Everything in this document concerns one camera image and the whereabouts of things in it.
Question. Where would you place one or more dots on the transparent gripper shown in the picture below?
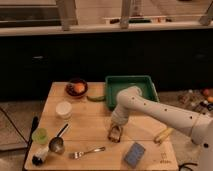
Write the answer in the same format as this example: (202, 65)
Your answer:
(115, 132)

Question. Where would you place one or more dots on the white paper cup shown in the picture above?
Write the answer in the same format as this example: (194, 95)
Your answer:
(63, 110)

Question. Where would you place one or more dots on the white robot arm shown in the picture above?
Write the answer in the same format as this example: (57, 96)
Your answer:
(197, 126)

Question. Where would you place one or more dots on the metal measuring cup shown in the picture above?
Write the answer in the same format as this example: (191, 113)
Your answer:
(56, 144)

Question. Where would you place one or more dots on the green plastic cup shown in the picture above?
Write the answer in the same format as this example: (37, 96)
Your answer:
(40, 136)

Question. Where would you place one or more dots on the blue sponge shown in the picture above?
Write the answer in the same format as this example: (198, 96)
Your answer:
(134, 155)

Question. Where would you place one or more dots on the silver fork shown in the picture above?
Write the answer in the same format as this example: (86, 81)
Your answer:
(76, 155)

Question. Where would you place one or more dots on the green plastic tray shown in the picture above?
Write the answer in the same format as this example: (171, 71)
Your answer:
(114, 84)

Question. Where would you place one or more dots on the yellow corn cob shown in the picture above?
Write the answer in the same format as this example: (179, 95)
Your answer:
(159, 138)

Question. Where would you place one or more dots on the orange fruit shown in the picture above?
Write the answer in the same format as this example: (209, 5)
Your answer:
(79, 87)

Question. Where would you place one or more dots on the dark red bowl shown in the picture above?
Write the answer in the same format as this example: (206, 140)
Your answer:
(70, 87)

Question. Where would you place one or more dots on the black and white brush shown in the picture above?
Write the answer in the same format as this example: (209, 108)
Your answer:
(40, 156)

